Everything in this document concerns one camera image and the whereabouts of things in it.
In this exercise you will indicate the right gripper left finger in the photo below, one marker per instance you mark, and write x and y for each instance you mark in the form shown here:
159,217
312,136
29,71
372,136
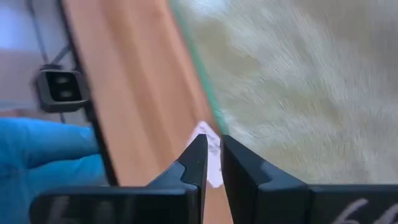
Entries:
140,205

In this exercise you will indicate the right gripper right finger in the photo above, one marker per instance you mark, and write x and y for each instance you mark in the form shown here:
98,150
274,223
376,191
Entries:
280,205

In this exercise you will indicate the blue plastic bin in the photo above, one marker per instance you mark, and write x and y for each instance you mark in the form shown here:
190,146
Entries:
46,161

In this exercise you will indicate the grey camera device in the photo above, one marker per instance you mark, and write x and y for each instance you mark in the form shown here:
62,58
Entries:
62,90

